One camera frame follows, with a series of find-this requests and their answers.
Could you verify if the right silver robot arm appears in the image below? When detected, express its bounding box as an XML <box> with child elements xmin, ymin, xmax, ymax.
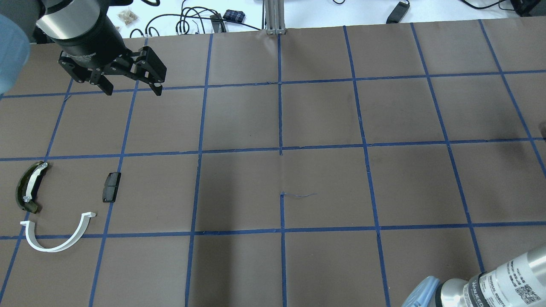
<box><xmin>402</xmin><ymin>243</ymin><xmax>546</xmax><ymax>307</ymax></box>

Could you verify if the black power adapter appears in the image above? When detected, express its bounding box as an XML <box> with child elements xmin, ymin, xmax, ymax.
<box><xmin>386</xmin><ymin>0</ymin><xmax>411</xmax><ymax>24</ymax></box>

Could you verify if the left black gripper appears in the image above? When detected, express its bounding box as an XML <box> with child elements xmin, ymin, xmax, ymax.
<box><xmin>51</xmin><ymin>15</ymin><xmax>167</xmax><ymax>96</ymax></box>

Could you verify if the green curved brake shoe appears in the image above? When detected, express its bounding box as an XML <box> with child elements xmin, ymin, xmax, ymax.
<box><xmin>15</xmin><ymin>161</ymin><xmax>49</xmax><ymax>214</ymax></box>

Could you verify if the white curved plastic piece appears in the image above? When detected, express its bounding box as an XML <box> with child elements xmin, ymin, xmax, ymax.
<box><xmin>20</xmin><ymin>211</ymin><xmax>97</xmax><ymax>253</ymax></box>

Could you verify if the aluminium frame post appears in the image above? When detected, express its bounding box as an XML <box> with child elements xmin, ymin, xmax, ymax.
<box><xmin>262</xmin><ymin>0</ymin><xmax>286</xmax><ymax>35</ymax></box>

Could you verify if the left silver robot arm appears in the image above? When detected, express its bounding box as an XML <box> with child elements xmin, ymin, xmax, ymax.
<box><xmin>0</xmin><ymin>0</ymin><xmax>167</xmax><ymax>96</ymax></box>

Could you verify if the small blue black device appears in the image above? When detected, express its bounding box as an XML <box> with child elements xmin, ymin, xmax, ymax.
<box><xmin>223</xmin><ymin>9</ymin><xmax>246</xmax><ymax>23</ymax></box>

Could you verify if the brown packet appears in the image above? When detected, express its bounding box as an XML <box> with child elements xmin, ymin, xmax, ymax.
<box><xmin>117</xmin><ymin>9</ymin><xmax>139</xmax><ymax>26</ymax></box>

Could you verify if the black brake pad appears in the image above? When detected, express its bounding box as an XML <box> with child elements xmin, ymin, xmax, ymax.
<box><xmin>102</xmin><ymin>172</ymin><xmax>121</xmax><ymax>203</ymax></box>

